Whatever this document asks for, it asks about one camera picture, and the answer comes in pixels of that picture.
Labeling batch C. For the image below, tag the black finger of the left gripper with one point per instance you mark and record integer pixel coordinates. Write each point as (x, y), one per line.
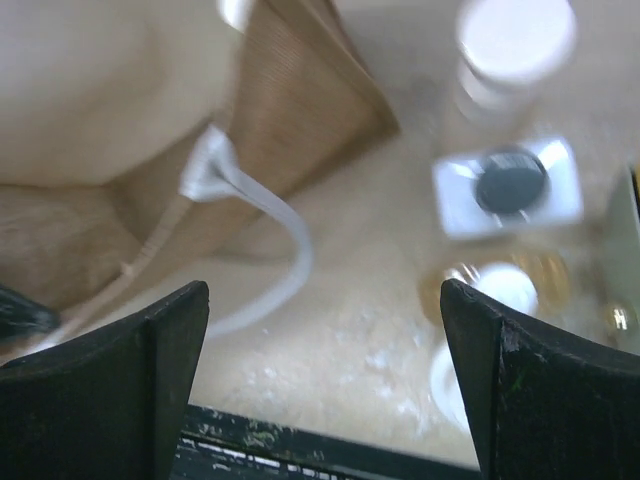
(26, 325)

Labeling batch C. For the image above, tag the white bottle with black cap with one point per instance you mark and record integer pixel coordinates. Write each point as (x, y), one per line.
(532, 184)

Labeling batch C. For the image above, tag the clear amber liquid bottle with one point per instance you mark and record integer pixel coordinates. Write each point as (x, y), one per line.
(530, 280)

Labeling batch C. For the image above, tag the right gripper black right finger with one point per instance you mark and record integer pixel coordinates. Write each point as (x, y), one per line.
(541, 403)

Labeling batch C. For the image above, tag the tan pump lotion bottle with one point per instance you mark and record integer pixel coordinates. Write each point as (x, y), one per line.
(508, 49)

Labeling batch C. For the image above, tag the cream round bottle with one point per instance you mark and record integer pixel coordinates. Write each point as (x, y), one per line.
(445, 389)

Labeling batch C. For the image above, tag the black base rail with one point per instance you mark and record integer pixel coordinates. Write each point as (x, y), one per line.
(220, 445)

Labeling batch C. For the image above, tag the brown burlap canvas bag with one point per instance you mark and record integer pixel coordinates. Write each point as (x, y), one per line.
(137, 136)

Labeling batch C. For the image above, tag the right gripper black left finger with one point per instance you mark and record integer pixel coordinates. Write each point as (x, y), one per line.
(109, 404)

